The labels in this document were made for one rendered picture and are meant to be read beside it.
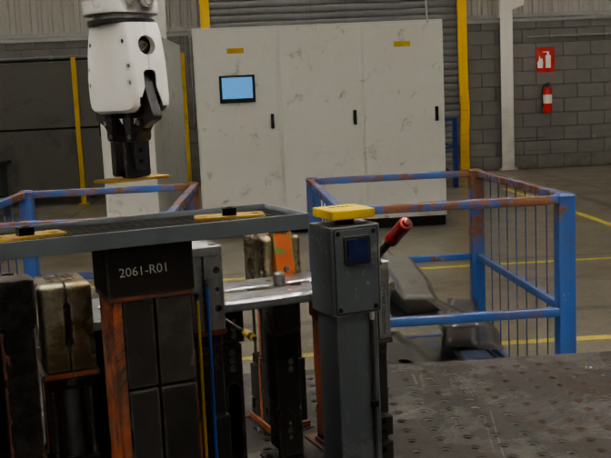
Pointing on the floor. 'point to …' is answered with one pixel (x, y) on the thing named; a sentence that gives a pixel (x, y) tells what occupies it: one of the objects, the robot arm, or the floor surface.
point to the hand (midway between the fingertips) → (130, 158)
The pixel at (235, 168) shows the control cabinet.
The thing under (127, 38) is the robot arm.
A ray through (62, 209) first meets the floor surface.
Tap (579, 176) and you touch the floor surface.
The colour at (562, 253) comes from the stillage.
